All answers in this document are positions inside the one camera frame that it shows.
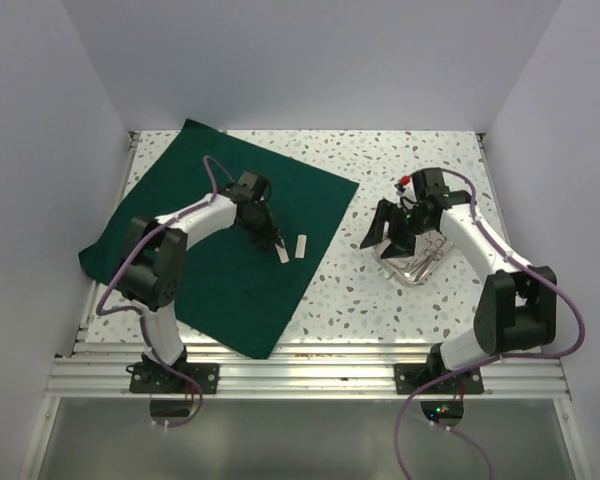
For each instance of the steel forceps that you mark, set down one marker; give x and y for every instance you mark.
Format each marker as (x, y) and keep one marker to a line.
(437, 242)
(423, 241)

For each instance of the stainless steel tray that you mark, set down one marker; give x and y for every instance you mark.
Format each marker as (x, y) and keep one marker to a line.
(397, 267)

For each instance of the steel surgical scissors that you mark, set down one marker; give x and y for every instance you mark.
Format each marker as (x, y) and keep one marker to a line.
(420, 264)

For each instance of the aluminium rail frame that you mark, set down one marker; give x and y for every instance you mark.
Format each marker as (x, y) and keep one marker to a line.
(324, 405)

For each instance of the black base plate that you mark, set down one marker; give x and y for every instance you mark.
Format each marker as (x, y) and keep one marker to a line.
(409, 376)
(148, 377)

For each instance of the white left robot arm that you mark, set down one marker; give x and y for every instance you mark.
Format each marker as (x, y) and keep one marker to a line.
(153, 259)

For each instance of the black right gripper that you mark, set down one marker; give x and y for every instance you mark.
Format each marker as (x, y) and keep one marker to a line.
(384, 212)

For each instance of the white packet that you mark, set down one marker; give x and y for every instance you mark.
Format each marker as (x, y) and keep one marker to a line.
(300, 250)
(282, 254)

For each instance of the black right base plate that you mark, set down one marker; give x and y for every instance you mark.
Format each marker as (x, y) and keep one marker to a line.
(409, 376)

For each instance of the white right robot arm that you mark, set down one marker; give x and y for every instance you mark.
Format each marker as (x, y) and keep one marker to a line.
(517, 306)

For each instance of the dark green surgical cloth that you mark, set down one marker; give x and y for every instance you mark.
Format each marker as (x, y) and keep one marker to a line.
(232, 292)

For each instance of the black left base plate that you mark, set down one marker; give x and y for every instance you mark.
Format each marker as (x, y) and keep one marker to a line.
(148, 377)

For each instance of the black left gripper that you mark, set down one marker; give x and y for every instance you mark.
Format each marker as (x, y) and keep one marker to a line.
(262, 240)

